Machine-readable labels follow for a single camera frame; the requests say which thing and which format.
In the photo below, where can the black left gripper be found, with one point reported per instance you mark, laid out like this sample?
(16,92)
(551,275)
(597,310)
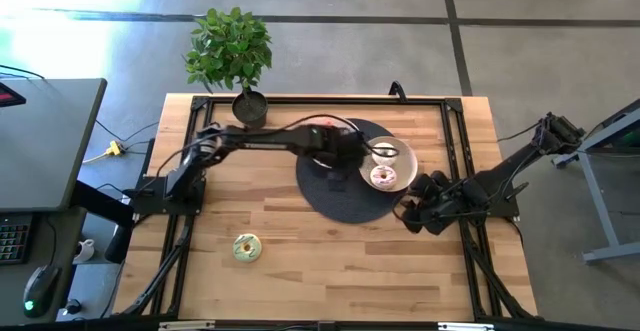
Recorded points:
(342,147)

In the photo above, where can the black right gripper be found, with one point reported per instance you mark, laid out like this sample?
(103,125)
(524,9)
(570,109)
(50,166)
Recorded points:
(430,198)

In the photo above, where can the large pink donut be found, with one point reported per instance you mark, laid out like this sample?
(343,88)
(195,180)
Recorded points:
(383,177)

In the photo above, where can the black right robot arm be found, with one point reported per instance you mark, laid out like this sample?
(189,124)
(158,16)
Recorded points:
(505,176)

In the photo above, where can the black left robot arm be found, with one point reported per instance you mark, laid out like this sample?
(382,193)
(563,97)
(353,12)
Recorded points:
(250,141)

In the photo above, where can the black round placemat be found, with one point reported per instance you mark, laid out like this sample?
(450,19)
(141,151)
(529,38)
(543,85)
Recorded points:
(345,203)

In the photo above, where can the beige plate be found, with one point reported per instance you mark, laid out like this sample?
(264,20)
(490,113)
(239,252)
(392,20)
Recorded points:
(406,163)

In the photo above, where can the large green donut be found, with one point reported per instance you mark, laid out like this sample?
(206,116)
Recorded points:
(247,247)

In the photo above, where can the black plant pot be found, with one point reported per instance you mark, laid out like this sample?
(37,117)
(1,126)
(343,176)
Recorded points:
(249,108)

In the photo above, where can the green leafy potted plant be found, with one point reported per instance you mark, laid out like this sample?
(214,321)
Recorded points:
(229,48)

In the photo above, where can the black desk leg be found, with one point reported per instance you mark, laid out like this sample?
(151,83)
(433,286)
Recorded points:
(107,216)

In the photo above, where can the white mug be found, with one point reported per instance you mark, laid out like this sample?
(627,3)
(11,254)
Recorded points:
(85,250)

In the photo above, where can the small black knob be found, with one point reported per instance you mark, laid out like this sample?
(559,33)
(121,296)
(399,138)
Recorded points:
(73,306)

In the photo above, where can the grey desk top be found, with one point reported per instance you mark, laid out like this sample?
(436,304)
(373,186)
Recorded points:
(45,146)

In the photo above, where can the black computer mouse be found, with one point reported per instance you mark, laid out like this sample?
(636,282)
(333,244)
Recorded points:
(40,291)

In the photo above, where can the black keyboard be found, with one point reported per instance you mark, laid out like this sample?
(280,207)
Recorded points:
(14,238)

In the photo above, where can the red lit device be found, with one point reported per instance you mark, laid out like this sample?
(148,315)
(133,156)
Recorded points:
(9,96)

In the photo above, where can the black aluminium table frame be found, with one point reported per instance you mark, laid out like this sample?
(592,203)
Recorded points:
(320,101)

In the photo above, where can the silver metal bracket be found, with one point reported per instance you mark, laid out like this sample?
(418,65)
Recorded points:
(186,325)
(466,326)

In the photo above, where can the grey metal table frame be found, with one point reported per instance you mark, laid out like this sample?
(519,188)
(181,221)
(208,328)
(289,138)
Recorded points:
(597,181)

